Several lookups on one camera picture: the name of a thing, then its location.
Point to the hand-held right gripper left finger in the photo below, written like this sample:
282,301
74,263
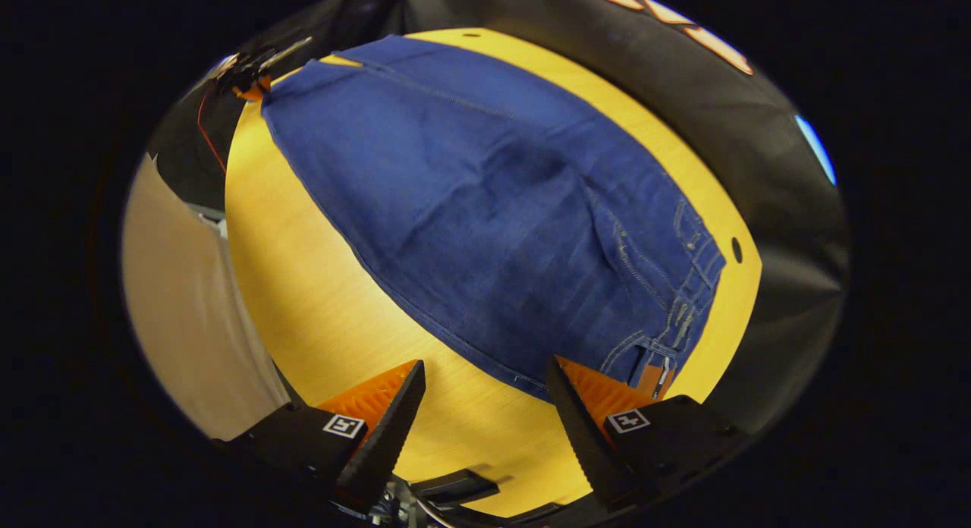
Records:
394,429

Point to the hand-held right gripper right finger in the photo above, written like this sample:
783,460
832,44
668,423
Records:
580,437

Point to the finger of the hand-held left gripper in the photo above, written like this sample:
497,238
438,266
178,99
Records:
250,92

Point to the blue denim jeans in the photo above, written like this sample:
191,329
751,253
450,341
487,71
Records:
493,209

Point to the dark curved object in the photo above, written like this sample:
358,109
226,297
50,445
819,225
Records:
455,486

